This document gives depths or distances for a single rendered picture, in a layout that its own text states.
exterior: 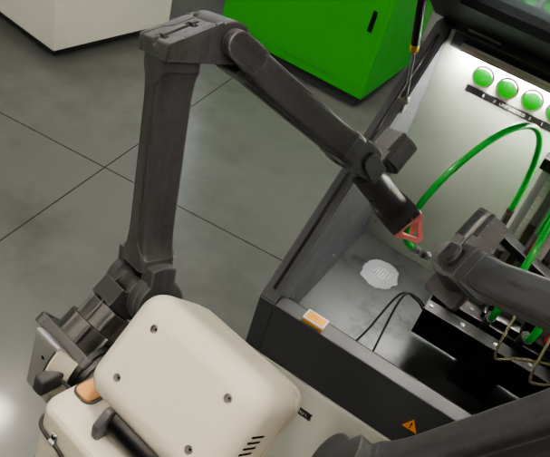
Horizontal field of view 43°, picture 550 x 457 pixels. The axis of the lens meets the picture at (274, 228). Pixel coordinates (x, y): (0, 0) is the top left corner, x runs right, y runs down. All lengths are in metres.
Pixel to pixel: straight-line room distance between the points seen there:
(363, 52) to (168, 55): 3.30
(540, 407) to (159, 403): 0.41
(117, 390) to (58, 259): 2.03
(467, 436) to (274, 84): 0.55
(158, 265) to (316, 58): 3.39
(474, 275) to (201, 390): 0.43
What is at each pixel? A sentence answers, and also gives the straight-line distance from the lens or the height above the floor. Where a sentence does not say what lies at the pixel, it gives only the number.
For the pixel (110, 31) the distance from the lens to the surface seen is 4.29.
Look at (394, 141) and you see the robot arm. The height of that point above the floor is 1.39.
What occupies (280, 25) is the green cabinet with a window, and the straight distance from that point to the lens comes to 4.40.
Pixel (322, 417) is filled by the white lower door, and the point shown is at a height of 0.72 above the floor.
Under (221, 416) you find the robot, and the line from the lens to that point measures 0.80.
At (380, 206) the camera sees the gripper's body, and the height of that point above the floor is 1.27.
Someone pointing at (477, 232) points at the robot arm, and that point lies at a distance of 1.15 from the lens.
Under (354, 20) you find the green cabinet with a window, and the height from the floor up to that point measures 0.51.
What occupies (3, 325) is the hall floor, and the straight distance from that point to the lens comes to 2.65.
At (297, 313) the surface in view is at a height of 0.95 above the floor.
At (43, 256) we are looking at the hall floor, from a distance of 2.89.
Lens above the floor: 2.01
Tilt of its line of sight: 39 degrees down
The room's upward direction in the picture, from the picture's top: 17 degrees clockwise
